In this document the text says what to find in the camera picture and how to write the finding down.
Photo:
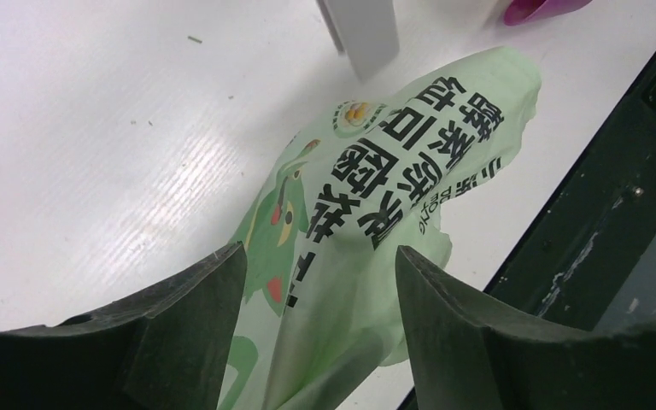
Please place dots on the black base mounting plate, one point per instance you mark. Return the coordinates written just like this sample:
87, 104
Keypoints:
588, 259

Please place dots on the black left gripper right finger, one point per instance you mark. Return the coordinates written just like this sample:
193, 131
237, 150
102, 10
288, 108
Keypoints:
468, 350

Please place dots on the magenta plastic scoop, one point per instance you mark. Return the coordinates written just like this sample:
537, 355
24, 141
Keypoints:
520, 12

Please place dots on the white bag sealing clip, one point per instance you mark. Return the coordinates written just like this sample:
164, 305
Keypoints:
365, 31

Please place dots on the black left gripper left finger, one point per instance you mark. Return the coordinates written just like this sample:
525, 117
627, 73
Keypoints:
163, 347

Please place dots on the green cat litter bag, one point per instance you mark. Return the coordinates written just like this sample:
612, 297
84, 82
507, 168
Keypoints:
320, 309

